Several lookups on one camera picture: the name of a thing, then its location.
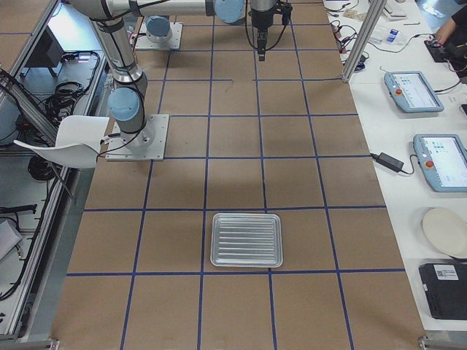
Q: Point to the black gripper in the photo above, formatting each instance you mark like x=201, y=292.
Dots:
x=260, y=20

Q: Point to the silver metal tray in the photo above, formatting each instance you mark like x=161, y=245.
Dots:
x=246, y=240

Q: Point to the blue teach pendant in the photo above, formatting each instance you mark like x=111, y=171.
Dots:
x=411, y=92
x=442, y=159

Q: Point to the black power adapter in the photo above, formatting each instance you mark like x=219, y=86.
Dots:
x=388, y=161

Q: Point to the white chair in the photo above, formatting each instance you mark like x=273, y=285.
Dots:
x=77, y=142

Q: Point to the white round plate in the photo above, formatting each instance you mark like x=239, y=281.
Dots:
x=446, y=231

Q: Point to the black box with label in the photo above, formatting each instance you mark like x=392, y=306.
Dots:
x=445, y=290

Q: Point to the aluminium frame post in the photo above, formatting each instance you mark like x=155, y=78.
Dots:
x=372, y=17

